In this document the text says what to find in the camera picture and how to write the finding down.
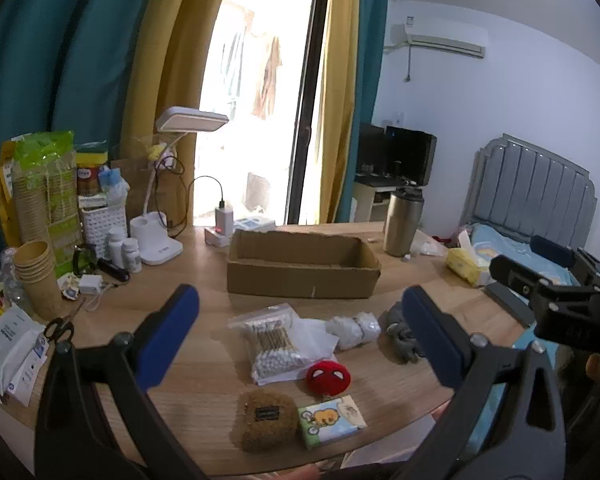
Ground yellow curtain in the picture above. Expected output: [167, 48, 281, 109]
[119, 0, 242, 227]
[317, 0, 361, 226]

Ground white desk lamp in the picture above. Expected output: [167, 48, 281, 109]
[129, 106, 230, 266]

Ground hanging clothes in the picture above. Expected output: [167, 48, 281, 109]
[219, 4, 284, 121]

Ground green tissue packet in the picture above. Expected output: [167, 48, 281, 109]
[297, 394, 368, 450]

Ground black door frame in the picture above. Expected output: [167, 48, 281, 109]
[284, 0, 332, 226]

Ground blue bed sheet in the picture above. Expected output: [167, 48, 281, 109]
[467, 222, 582, 292]

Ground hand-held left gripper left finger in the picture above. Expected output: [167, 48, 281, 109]
[34, 284, 206, 480]

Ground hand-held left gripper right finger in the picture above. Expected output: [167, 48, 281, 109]
[395, 285, 567, 480]

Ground black monitor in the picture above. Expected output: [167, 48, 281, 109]
[358, 122, 437, 186]

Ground white cotton ball bag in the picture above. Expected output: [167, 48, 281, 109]
[325, 311, 382, 351]

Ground black scissors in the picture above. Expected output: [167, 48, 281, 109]
[43, 300, 84, 344]

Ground blue and white pack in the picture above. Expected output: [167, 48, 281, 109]
[98, 164, 131, 206]

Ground white side cabinet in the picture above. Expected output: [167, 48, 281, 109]
[352, 180, 397, 224]

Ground brown plush pouch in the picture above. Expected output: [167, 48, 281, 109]
[237, 388, 300, 454]

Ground red plush ball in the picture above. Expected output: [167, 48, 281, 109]
[306, 359, 351, 397]

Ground steel tumbler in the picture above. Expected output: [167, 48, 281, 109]
[382, 186, 425, 258]

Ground white power adapter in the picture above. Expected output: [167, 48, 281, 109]
[78, 273, 105, 295]

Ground grey bed headboard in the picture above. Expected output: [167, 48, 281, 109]
[459, 133, 599, 252]

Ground white charger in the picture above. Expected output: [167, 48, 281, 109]
[215, 205, 235, 236]

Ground white box with blue print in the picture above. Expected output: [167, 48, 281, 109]
[232, 216, 276, 234]

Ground cotton swab bag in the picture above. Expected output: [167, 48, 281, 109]
[228, 303, 312, 386]

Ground grey sock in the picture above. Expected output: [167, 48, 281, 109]
[384, 302, 427, 365]

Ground yellow bag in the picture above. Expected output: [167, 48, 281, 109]
[0, 140, 22, 249]

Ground green bag of paper cups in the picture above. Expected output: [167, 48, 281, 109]
[11, 130, 84, 264]

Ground yellow tissue pack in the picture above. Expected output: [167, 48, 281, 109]
[445, 247, 494, 287]

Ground brown cardboard box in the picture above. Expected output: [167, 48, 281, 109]
[226, 229, 382, 300]

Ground teal curtain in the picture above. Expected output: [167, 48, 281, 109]
[339, 0, 389, 224]
[0, 0, 167, 262]

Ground white plastic bag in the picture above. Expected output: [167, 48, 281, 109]
[412, 229, 454, 259]

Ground white perforated basket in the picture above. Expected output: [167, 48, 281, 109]
[80, 204, 130, 257]

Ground black flashlight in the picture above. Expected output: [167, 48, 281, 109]
[96, 258, 131, 283]

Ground white power strip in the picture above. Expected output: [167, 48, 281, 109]
[203, 225, 234, 247]

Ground red and yellow can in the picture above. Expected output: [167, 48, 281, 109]
[74, 152, 112, 199]

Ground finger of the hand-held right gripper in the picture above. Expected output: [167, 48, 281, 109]
[488, 254, 552, 302]
[530, 236, 577, 269]

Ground stack of brown paper cups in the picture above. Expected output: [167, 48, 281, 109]
[12, 240, 64, 320]

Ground round printed badge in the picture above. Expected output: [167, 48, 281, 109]
[59, 275, 81, 302]

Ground black charger cable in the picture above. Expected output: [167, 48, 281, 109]
[166, 156, 226, 238]

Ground white paper packets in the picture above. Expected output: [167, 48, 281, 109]
[0, 307, 51, 407]

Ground white pill bottle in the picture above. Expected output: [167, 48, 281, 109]
[122, 238, 144, 275]
[106, 227, 127, 261]

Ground white air conditioner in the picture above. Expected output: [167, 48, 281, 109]
[390, 16, 489, 60]

